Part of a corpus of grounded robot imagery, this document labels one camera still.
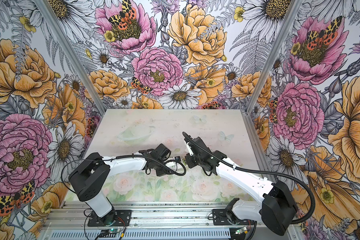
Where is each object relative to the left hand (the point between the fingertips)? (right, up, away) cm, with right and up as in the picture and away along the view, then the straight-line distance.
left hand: (164, 169), depth 90 cm
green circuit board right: (+39, -23, -19) cm, 49 cm away
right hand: (+15, +7, -9) cm, 19 cm away
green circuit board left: (-21, -23, -19) cm, 37 cm away
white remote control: (+10, +6, -13) cm, 17 cm away
